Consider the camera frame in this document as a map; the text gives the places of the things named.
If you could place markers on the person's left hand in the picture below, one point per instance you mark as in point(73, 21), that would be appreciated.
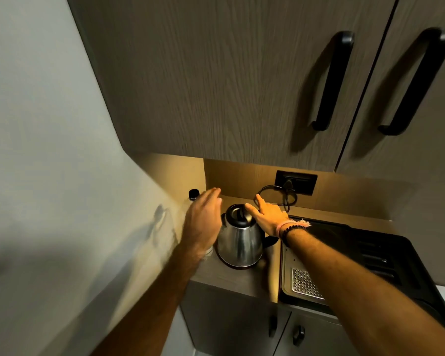
point(202, 224)

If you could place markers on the person's right hand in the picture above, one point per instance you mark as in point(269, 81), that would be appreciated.
point(270, 217)

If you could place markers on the person's left fingers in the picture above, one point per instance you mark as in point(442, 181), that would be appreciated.
point(211, 198)

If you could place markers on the person's right thumb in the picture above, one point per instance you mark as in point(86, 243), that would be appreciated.
point(252, 212)

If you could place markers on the person's right forearm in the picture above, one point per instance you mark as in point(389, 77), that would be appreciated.
point(356, 292)

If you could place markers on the person's left forearm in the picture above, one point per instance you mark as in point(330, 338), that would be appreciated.
point(155, 300)

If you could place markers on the clear bottle with black cap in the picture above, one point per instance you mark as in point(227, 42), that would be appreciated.
point(194, 194)

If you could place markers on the stainless steel electric kettle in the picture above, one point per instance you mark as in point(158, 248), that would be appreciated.
point(240, 240)

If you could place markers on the perforated steel sink tray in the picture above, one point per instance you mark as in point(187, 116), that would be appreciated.
point(300, 278)

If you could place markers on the grey base cabinet door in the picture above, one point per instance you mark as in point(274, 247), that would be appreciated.
point(319, 337)
point(226, 322)

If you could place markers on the black cabinet knob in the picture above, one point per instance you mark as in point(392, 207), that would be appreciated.
point(298, 335)

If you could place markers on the black wall power outlet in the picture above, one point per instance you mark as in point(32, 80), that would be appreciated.
point(300, 181)

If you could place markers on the wide wooden wall cabinet door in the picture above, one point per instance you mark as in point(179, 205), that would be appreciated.
point(226, 77)

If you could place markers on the narrow wooden wall cabinet door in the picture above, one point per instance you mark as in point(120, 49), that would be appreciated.
point(400, 151)

